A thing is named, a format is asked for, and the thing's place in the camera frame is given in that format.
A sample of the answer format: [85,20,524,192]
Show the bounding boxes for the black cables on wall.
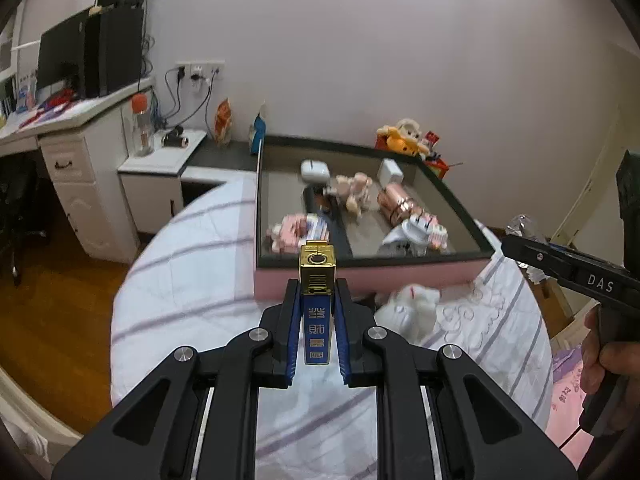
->
[139,34,216,134]

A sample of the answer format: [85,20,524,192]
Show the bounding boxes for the white square charger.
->
[378,158,404,188]

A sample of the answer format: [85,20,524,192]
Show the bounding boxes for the white round plug adapter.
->
[378,214,437,257]

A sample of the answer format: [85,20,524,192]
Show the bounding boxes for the white wall power strip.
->
[175,61,226,80]

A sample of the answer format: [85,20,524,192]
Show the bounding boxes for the pink printed bedding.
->
[546,348,593,467]

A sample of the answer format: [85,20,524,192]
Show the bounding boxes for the clear crystal bottle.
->
[506,214,548,285]

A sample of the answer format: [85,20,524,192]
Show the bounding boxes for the black office chair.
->
[1,155,49,286]

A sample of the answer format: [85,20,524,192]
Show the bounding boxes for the pink donut block figure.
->
[267,214,330,255]

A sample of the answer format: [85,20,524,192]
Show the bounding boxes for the person's right hand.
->
[580,307,640,431]

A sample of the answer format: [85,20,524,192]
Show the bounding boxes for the orange snack bag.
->
[214,99,232,146]

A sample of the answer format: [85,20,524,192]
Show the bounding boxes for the low white black cabinet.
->
[118,130,257,235]

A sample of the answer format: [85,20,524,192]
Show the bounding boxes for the silver ball white plush toy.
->
[374,284,440,344]

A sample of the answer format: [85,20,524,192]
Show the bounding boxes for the pink box with black rim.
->
[254,136,495,299]

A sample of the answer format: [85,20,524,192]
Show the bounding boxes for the orange toy storage box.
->
[374,136,450,180]

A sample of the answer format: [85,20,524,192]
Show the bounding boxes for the black textured comb case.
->
[303,184,352,258]

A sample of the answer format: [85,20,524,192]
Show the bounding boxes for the yellow white plush toy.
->
[376,118,432,157]

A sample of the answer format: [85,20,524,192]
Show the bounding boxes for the bottle with orange cap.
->
[131,92,154,157]

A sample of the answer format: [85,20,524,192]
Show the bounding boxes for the white desk with drawers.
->
[1,77,155,263]

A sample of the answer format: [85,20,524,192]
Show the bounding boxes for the white earbuds case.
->
[300,159,331,184]

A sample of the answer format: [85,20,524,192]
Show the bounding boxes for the black computer monitor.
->
[37,9,91,99]

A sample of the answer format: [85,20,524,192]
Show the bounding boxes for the blue gold lighter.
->
[298,240,336,365]

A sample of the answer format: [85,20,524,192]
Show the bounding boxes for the blue white snack bag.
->
[248,103,267,156]

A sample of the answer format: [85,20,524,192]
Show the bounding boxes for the white striped quilted tablecloth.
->
[111,178,553,479]

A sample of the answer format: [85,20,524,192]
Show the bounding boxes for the rose gold white cylinder bottle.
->
[376,183,425,226]

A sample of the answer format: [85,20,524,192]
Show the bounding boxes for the pink-haired doll figurine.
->
[323,172,373,221]

